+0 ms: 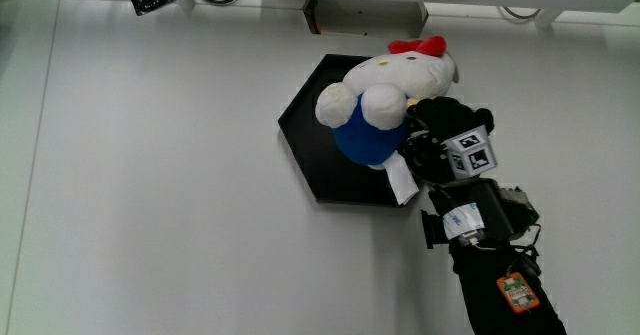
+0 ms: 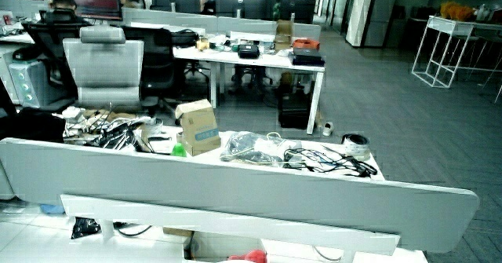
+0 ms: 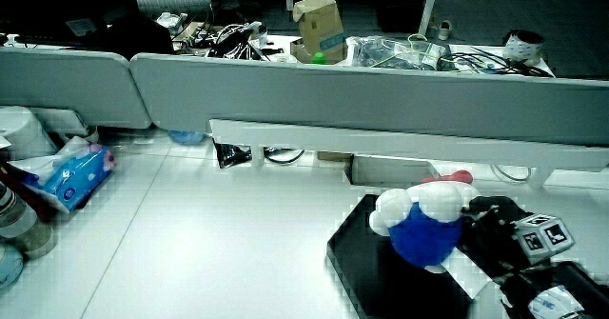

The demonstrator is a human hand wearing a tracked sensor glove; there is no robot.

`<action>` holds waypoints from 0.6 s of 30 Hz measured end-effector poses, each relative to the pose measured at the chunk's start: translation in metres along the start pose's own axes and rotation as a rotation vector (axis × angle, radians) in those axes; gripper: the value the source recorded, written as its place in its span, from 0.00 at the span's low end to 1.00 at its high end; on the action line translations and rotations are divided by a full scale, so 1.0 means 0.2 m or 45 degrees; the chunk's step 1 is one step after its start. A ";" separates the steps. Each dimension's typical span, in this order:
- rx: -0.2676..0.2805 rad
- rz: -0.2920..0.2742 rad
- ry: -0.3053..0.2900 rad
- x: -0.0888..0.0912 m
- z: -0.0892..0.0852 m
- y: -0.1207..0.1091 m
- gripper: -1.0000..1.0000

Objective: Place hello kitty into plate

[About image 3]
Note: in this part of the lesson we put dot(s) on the person's right hand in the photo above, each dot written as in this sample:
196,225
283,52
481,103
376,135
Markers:
495,235

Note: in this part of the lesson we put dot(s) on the white blue hello kitty plush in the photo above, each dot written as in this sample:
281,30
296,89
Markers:
423,233

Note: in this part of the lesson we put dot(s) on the black rectangular plate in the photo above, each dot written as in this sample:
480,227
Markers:
380,281

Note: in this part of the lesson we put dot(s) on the white paper card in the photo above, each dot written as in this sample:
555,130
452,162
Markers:
468,273

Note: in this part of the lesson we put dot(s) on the white desk shelf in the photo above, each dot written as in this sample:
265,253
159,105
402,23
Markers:
380,143

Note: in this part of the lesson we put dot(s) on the white dotted cup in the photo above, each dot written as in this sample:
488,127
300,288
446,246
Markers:
522,47

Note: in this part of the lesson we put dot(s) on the long grey desk divider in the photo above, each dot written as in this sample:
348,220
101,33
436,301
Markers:
361,100

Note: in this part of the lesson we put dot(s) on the clear plastic bag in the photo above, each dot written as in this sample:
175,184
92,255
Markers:
395,52

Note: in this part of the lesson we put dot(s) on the white shoe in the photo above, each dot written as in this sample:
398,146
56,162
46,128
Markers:
445,30

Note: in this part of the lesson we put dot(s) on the white pole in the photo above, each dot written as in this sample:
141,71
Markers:
429,5

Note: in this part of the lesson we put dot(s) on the green ball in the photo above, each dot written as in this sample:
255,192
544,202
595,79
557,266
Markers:
319,58

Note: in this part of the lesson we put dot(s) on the cardboard box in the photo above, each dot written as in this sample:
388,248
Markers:
321,26

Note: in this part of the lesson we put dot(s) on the black shiny bag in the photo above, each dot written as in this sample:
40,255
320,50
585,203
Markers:
231,154

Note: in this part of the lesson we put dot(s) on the blue plastic object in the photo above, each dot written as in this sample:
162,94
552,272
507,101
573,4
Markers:
186,137

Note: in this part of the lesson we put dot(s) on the black backpack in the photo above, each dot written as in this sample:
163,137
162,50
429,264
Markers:
138,38

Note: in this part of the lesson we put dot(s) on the blue tissue pack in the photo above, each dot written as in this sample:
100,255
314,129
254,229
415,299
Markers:
76,178

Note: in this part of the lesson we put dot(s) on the short grey desk divider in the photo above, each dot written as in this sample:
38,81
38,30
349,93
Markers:
71,88

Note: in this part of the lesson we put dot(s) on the striped cup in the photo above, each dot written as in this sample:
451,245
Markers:
19,224

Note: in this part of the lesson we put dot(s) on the white plastic container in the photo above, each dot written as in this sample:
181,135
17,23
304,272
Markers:
24,133

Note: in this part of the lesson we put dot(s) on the pale blue round object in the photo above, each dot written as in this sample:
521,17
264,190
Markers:
8,264

